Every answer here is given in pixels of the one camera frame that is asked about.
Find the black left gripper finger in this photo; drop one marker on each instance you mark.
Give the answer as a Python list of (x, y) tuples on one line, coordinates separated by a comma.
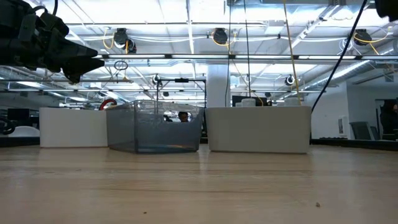
[(71, 49), (84, 67)]

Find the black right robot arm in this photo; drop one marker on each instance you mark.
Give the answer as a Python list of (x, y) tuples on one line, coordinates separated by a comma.
[(387, 7)]

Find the white plastic bin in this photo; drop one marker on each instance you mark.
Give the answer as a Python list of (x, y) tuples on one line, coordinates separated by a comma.
[(73, 127)]

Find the white rounded object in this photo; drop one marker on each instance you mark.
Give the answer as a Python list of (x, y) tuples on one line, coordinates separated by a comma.
[(28, 132)]

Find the smoky transparent plastic bin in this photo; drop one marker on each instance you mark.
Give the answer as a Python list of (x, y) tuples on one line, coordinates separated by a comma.
[(155, 133)]

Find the long ceiling light strip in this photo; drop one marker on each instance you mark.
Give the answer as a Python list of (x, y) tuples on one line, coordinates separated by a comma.
[(199, 57)]

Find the white square pillar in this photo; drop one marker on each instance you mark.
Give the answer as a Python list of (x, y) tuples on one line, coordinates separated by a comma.
[(217, 84)]

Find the black screen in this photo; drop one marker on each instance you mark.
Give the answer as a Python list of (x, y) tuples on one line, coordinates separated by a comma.
[(236, 99)]

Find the grey plastic bin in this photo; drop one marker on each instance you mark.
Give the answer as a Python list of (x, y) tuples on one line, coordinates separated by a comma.
[(258, 130)]

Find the black gantry frame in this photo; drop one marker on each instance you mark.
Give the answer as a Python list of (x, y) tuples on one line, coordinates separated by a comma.
[(182, 80)]

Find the silver ventilation duct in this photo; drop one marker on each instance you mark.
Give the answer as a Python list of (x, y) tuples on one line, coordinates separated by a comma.
[(348, 73)]

